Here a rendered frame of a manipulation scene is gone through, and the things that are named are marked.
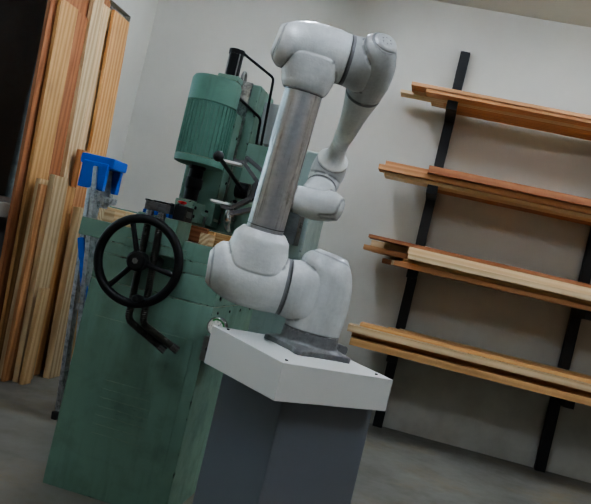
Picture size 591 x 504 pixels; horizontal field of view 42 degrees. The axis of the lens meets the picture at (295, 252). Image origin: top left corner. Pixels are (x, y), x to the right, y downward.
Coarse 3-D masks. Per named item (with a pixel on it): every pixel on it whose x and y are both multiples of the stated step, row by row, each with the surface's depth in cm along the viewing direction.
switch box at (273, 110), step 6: (264, 108) 291; (270, 108) 291; (276, 108) 290; (264, 114) 291; (270, 114) 291; (276, 114) 290; (270, 120) 291; (270, 126) 291; (270, 132) 290; (264, 138) 291; (264, 144) 291
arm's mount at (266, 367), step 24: (216, 336) 203; (240, 336) 200; (216, 360) 201; (240, 360) 192; (264, 360) 183; (288, 360) 182; (312, 360) 193; (264, 384) 181; (288, 384) 179; (312, 384) 183; (336, 384) 187; (360, 384) 191; (384, 384) 196; (360, 408) 192; (384, 408) 197
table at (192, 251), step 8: (80, 224) 256; (88, 224) 256; (96, 224) 255; (104, 224) 255; (80, 232) 256; (88, 232) 256; (96, 232) 255; (120, 232) 253; (128, 232) 253; (112, 240) 254; (120, 240) 253; (128, 240) 243; (160, 248) 241; (168, 248) 240; (184, 248) 249; (192, 248) 249; (200, 248) 248; (208, 248) 248; (168, 256) 240; (184, 256) 247; (192, 256) 249; (200, 256) 248; (208, 256) 248
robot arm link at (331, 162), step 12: (348, 96) 204; (348, 108) 207; (360, 108) 204; (372, 108) 205; (348, 120) 210; (360, 120) 209; (336, 132) 219; (348, 132) 214; (336, 144) 230; (348, 144) 226; (324, 156) 244; (336, 156) 241; (312, 168) 247; (324, 168) 244; (336, 168) 244; (336, 180) 246
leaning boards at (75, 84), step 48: (48, 0) 374; (96, 0) 416; (48, 48) 379; (96, 48) 430; (48, 96) 381; (96, 96) 440; (48, 144) 389; (96, 144) 442; (48, 192) 376; (48, 240) 381; (0, 288) 375; (48, 288) 379; (0, 336) 376; (48, 336) 414
